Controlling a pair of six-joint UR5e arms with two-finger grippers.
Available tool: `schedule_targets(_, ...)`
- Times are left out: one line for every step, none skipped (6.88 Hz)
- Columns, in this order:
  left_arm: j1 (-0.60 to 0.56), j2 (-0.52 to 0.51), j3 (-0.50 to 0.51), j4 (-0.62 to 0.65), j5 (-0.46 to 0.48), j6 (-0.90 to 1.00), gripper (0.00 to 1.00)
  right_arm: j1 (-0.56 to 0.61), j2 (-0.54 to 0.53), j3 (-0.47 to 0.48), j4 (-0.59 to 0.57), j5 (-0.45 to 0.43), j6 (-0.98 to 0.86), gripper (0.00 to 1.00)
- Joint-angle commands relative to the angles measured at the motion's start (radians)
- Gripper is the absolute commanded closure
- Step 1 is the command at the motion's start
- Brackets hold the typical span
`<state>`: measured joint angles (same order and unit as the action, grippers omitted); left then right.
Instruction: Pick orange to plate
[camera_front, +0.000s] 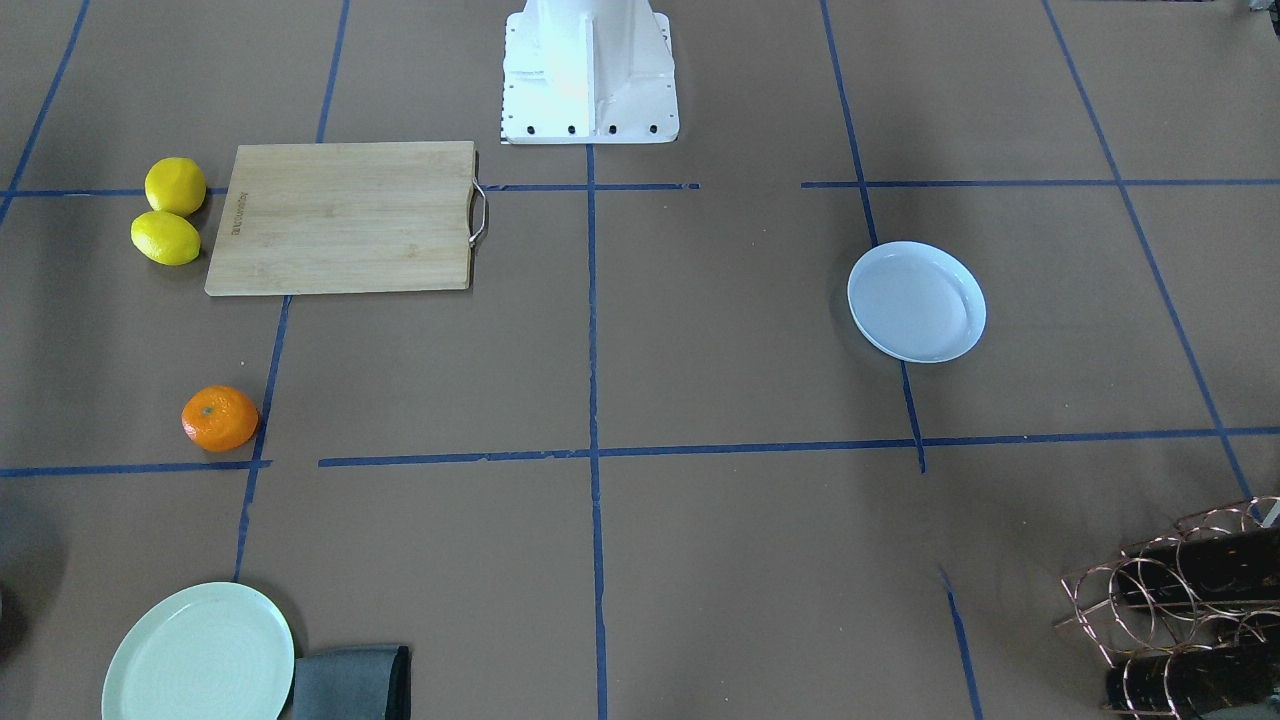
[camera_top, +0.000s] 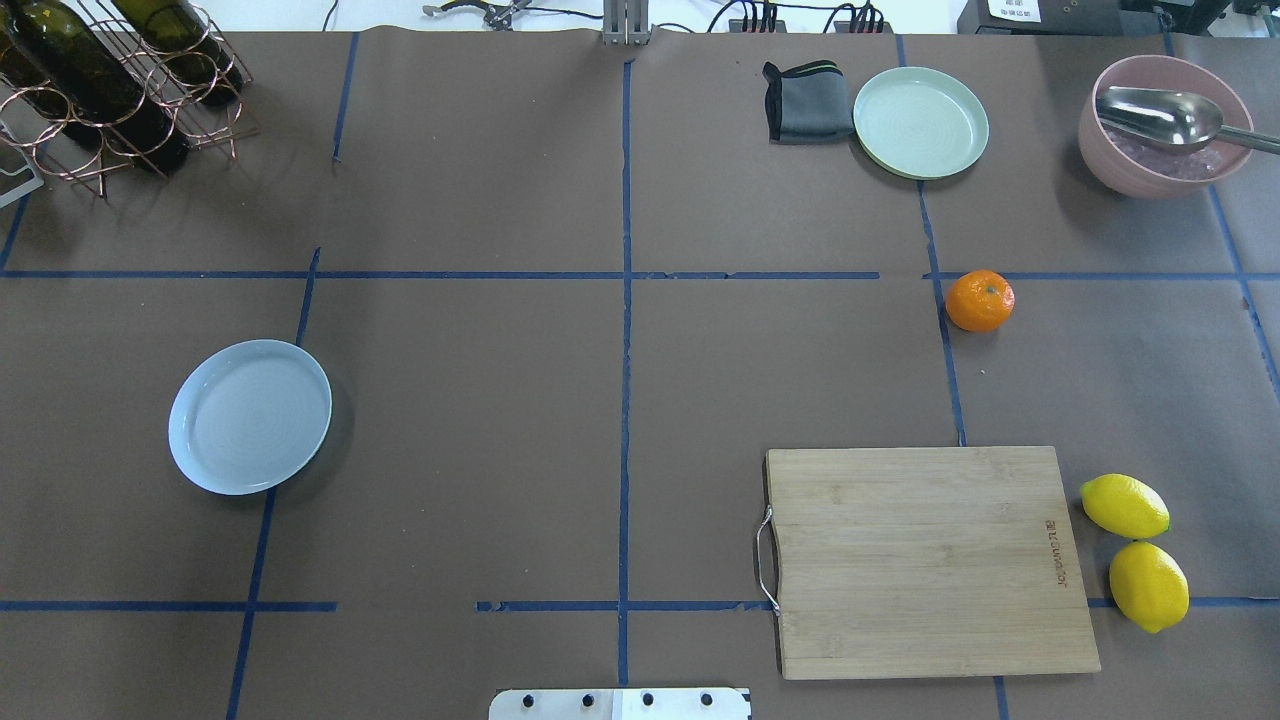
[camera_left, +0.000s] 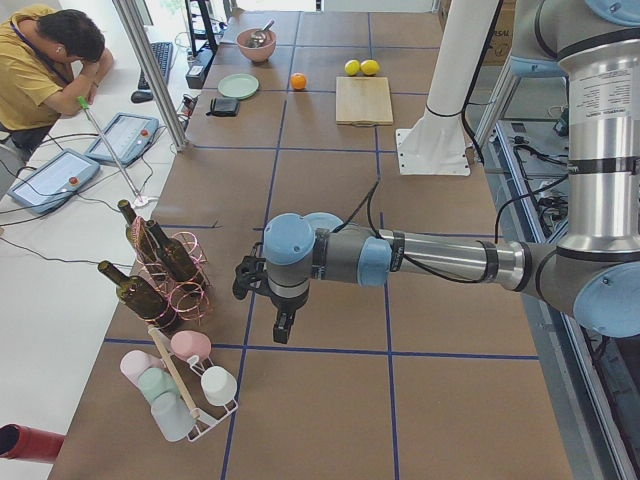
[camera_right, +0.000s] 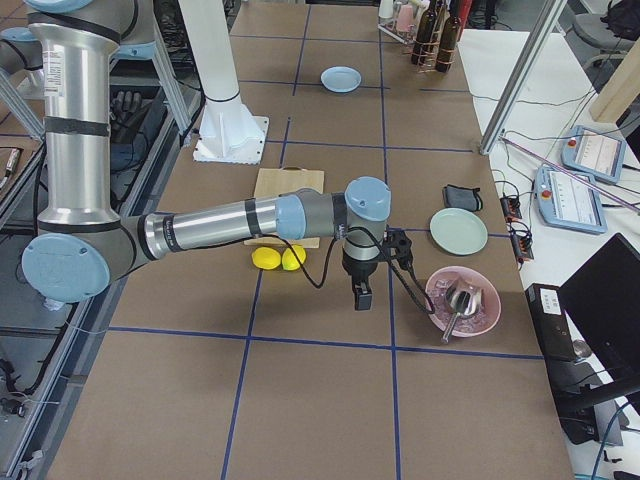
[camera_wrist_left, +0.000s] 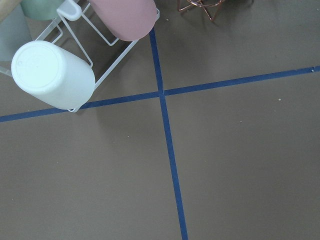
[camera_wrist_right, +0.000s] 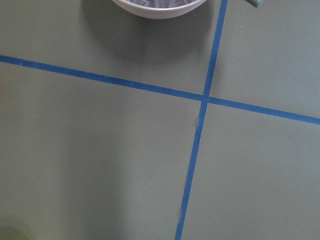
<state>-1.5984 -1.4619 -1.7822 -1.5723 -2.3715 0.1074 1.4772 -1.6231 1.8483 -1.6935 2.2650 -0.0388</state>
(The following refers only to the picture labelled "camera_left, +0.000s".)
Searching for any green wine bottle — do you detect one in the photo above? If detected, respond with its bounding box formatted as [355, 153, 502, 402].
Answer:
[145, 219, 206, 292]
[117, 199, 157, 265]
[97, 260, 182, 335]

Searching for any person in yellow shirt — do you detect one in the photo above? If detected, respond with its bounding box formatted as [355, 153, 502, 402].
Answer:
[1, 4, 114, 155]

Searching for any teach pendant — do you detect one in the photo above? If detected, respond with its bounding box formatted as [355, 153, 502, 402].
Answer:
[84, 112, 160, 167]
[8, 149, 100, 214]

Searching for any lower yellow lemon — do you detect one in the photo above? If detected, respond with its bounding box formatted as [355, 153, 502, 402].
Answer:
[344, 59, 361, 76]

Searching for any middle green wine bottle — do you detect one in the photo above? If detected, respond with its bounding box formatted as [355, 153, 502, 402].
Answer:
[145, 219, 206, 292]

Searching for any rear green wine bottle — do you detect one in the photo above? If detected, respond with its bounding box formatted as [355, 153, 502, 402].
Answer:
[117, 199, 157, 265]

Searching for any red cylinder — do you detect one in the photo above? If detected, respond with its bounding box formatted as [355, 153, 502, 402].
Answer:
[1, 424, 65, 464]

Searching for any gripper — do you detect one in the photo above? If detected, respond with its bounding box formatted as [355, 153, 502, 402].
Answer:
[268, 278, 310, 344]

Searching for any wooden rack handle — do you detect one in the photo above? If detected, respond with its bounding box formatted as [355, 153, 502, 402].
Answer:
[147, 327, 200, 419]

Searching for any dark folded cloth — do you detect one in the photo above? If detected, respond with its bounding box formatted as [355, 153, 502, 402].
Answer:
[206, 97, 240, 117]

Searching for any grey blue cup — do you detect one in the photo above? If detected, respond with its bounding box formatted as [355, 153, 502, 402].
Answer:
[150, 392, 195, 442]

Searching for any metal rod with stand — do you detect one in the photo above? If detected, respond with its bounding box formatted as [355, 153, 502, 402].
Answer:
[77, 96, 152, 207]

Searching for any orange fruit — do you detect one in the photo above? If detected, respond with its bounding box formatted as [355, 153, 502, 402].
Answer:
[290, 72, 307, 91]

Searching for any pink bowl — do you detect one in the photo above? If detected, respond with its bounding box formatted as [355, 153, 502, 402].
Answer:
[236, 28, 276, 63]

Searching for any mint green cup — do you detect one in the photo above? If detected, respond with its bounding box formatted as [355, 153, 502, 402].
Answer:
[137, 367, 179, 404]

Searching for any cardboard box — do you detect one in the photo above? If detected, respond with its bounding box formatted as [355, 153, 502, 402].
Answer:
[438, 1, 516, 66]

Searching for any yellow lemon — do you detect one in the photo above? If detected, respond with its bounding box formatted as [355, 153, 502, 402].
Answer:
[344, 59, 361, 76]
[360, 59, 380, 76]

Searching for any white cup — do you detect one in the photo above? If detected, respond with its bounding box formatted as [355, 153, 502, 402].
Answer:
[201, 366, 237, 406]

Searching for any wooden cutting board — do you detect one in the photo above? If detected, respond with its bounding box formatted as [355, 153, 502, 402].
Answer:
[336, 76, 394, 126]

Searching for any white wire cup rack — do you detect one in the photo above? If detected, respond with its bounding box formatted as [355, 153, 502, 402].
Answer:
[147, 323, 240, 443]

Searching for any upper yellow lemon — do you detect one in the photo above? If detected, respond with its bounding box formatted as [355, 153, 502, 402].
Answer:
[360, 59, 380, 76]

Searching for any near teach pendant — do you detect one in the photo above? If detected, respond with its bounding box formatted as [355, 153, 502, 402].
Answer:
[8, 149, 100, 214]

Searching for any black keyboard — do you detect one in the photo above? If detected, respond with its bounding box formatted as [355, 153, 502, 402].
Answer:
[136, 41, 174, 92]

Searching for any white central pillar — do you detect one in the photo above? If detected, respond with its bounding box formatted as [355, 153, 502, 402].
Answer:
[396, 0, 501, 176]

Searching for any green plate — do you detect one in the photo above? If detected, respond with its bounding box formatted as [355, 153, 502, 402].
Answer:
[217, 73, 260, 100]

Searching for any metal scoop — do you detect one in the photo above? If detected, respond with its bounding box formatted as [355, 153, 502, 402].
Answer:
[245, 19, 275, 48]

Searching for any copper wire bottle rack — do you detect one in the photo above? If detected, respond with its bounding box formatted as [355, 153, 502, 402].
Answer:
[125, 216, 211, 325]

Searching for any front green wine bottle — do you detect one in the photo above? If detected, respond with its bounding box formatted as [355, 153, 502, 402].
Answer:
[97, 260, 182, 335]

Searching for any aluminium frame post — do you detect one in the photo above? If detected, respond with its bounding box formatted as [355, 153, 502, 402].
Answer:
[112, 0, 188, 152]

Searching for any far teach pendant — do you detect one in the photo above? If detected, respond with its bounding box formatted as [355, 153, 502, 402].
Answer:
[84, 112, 160, 167]

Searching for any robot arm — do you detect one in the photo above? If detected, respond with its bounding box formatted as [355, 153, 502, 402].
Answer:
[261, 1, 639, 343]

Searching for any black computer mouse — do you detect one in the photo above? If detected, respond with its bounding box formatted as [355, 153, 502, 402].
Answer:
[130, 90, 154, 104]

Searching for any light pink cup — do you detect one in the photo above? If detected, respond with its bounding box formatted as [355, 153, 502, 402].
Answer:
[120, 350, 165, 387]

